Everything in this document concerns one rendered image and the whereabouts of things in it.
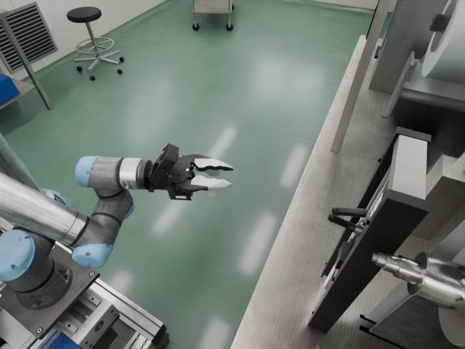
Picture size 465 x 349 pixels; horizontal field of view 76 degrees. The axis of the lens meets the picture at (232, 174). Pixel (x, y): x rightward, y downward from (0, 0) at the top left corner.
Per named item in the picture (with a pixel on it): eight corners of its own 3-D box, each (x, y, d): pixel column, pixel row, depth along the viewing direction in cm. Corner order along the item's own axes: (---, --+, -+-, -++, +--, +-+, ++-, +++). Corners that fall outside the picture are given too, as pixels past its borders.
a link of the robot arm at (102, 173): (94, 172, 77) (81, 147, 71) (135, 174, 77) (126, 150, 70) (81, 195, 72) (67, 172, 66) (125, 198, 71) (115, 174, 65)
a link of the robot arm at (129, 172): (125, 151, 70) (115, 179, 65) (144, 151, 70) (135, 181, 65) (134, 169, 76) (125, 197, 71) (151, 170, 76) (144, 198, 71)
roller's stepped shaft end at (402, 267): (369, 252, 46) (377, 242, 43) (412, 268, 44) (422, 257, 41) (367, 270, 44) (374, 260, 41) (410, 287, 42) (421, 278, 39)
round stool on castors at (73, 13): (103, 55, 373) (84, 0, 327) (137, 64, 358) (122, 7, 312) (70, 75, 340) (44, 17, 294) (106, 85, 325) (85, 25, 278)
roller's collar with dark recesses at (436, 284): (407, 264, 46) (427, 243, 41) (450, 280, 44) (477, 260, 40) (405, 302, 42) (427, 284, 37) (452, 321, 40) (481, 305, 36)
